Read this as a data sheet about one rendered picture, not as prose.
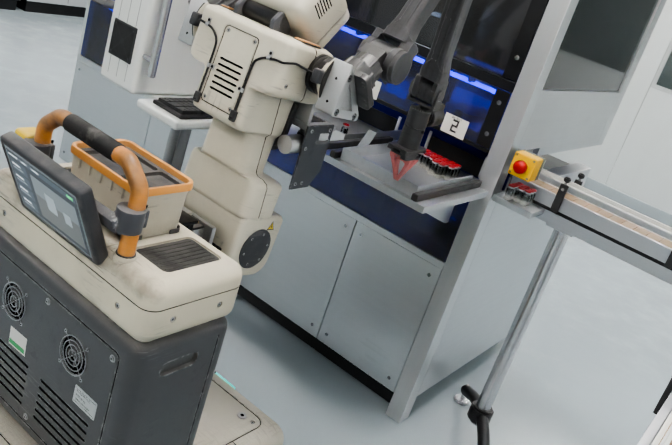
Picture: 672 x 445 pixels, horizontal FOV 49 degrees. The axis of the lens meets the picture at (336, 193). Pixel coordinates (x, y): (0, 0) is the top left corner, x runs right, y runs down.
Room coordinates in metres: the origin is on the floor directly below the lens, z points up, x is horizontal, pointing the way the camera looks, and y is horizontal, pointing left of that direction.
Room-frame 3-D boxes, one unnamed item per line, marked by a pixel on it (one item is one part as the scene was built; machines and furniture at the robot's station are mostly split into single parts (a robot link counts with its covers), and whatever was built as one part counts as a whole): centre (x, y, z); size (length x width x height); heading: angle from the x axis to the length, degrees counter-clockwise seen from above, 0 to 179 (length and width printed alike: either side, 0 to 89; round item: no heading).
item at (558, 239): (2.20, -0.71, 0.46); 0.09 x 0.09 x 0.77; 59
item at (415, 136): (1.88, -0.14, 1.03); 0.10 x 0.07 x 0.07; 149
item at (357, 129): (2.35, 0.05, 0.90); 0.34 x 0.26 x 0.04; 149
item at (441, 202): (2.21, -0.06, 0.87); 0.70 x 0.48 x 0.02; 59
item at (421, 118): (1.89, -0.14, 1.09); 0.07 x 0.06 x 0.07; 150
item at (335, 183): (2.70, 0.45, 0.73); 1.98 x 0.01 x 0.25; 59
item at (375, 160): (2.08, -0.18, 0.90); 0.34 x 0.26 x 0.04; 149
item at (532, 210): (2.18, -0.55, 0.87); 0.14 x 0.13 x 0.02; 149
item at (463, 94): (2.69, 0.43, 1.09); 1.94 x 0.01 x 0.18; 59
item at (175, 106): (2.32, 0.47, 0.82); 0.40 x 0.14 x 0.02; 147
